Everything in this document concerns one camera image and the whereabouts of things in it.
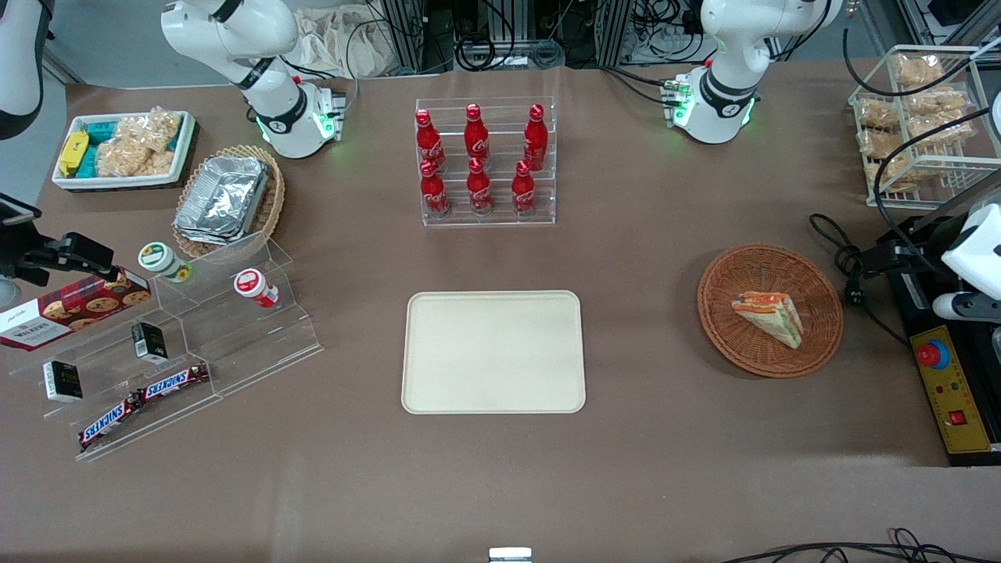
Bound red lid yogurt cup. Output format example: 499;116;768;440
234;268;280;308

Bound Snickers bar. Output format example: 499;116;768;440
138;363;211;403
77;394;144;453

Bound red cola bottle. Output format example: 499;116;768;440
465;103;492;168
523;104;549;172
415;109;447;173
467;158;494;217
420;160;451;219
511;160;538;217

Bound clear acrylic bottle rack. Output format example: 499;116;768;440
414;96;558;228

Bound round brown wicker basket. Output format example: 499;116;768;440
697;244;845;380

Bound stacked aluminium foil containers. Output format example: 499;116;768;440
173;156;270;246

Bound Walkers cookie box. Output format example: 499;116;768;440
0;268;152;353

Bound crispy snack bag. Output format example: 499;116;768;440
894;53;945;88
858;98;900;131
903;86;964;119
899;113;978;147
859;129;901;160
866;156;916;193

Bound oval wicker basket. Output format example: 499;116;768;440
172;145;286;260

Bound black cable bundle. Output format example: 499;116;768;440
718;528;1001;563

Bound white rectangular snack bin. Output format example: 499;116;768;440
52;111;197;192

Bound yellow snack pack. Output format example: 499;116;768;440
59;131;91;177

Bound white wire rack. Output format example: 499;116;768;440
849;45;1001;210

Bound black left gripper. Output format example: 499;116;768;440
860;238;949;276

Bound black yellow control box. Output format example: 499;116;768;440
890;217;1001;468

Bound beige rectangular tray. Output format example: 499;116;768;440
401;290;587;415

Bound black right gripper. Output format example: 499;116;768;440
0;225;116;287

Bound aluminium frame post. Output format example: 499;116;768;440
381;0;428;76
597;0;635;68

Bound green lid yogurt cup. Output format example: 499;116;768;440
138;242;193;284

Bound small black box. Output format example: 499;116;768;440
42;360;84;404
131;321;170;364

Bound clear acrylic tiered shelf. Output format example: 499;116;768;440
0;231;324;463

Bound clear rice cracker bag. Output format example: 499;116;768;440
117;107;183;154
95;138;175;178

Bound black cable with plug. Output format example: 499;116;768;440
809;213;913;346

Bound wrapped triangle sandwich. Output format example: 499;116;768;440
732;291;805;350

